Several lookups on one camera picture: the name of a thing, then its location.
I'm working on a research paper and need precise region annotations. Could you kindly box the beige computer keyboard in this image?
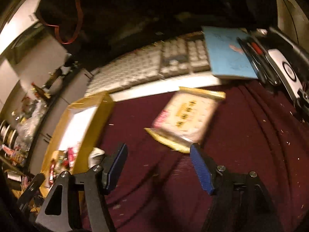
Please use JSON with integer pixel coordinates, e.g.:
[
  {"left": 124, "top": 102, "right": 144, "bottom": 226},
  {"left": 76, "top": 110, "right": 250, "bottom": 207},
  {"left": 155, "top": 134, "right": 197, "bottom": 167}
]
[{"left": 85, "top": 31, "right": 211, "bottom": 96}]

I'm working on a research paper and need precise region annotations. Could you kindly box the black pens bundle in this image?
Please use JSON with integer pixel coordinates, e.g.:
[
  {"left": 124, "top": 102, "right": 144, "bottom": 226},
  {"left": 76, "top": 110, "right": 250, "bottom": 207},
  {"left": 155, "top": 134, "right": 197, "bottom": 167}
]
[{"left": 237, "top": 37, "right": 281, "bottom": 86}]

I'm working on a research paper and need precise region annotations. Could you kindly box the range hood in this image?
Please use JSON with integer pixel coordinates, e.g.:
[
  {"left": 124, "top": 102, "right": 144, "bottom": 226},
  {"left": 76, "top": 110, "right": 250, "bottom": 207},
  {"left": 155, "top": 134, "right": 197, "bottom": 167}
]
[{"left": 11, "top": 23, "right": 46, "bottom": 50}]

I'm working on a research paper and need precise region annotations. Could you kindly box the large yellow biscuit pack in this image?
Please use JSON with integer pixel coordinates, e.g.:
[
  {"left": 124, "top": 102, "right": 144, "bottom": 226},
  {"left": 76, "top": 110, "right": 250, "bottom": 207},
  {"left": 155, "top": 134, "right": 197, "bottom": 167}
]
[{"left": 145, "top": 86, "right": 226, "bottom": 154}]

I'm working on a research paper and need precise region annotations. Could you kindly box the light blue notebook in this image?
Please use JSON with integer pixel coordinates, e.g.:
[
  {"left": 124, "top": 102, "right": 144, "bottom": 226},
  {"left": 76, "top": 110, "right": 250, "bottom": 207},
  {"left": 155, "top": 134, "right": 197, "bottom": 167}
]
[{"left": 203, "top": 26, "right": 258, "bottom": 79}]

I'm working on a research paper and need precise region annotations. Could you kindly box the dark red table cloth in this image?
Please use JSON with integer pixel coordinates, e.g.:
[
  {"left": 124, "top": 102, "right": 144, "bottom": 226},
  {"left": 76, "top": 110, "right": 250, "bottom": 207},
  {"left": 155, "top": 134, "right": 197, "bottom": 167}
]
[{"left": 84, "top": 81, "right": 308, "bottom": 231}]

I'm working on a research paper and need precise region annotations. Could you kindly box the white black remote device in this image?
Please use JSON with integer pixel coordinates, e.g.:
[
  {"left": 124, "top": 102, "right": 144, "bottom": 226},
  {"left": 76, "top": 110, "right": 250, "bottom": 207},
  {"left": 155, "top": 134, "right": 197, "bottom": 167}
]
[{"left": 267, "top": 49, "right": 302, "bottom": 101}]

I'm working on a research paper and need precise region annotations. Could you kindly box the gold cardboard box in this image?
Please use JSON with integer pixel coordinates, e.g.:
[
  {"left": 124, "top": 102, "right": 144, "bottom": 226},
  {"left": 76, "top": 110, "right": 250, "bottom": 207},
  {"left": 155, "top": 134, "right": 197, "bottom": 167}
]
[{"left": 40, "top": 91, "right": 115, "bottom": 197}]

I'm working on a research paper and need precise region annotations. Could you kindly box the silver white snack wrapper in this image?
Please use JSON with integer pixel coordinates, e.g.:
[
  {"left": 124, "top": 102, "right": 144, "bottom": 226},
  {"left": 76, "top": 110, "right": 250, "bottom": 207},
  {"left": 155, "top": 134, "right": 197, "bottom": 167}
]
[{"left": 88, "top": 147, "right": 105, "bottom": 169}]

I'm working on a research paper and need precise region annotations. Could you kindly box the dark sauce bottle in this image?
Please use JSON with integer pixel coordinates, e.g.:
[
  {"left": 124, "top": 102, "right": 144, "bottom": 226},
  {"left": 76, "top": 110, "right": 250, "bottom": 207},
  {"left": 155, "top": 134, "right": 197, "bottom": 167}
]
[{"left": 31, "top": 82, "right": 50, "bottom": 101}]

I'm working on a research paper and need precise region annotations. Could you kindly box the black monitor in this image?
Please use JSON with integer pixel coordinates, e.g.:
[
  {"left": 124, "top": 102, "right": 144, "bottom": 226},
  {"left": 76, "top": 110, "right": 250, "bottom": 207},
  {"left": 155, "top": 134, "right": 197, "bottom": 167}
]
[{"left": 36, "top": 0, "right": 278, "bottom": 62}]

